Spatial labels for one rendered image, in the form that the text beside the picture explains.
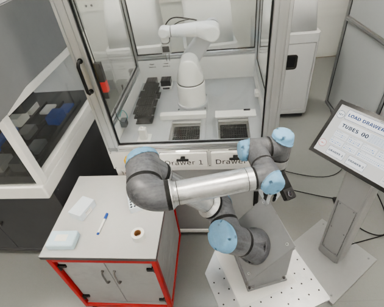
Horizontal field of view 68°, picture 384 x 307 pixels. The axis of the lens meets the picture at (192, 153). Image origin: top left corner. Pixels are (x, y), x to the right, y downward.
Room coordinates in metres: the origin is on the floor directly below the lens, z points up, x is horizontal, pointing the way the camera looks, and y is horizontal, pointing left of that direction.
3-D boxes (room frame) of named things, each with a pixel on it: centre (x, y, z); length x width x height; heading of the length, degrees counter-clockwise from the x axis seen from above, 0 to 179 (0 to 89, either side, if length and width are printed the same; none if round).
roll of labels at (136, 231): (0.86, 0.33, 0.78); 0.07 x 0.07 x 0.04
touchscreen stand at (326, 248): (0.99, -0.88, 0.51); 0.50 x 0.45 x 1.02; 120
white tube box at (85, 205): (1.09, 0.67, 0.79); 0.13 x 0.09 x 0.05; 151
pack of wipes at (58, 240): (0.89, 0.74, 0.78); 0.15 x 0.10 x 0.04; 82
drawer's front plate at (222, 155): (1.25, -0.26, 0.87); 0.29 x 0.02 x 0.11; 81
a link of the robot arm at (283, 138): (0.75, -0.31, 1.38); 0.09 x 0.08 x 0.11; 96
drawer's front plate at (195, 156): (1.30, 0.06, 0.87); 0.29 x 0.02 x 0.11; 81
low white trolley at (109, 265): (1.06, 0.51, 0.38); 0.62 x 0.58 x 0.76; 81
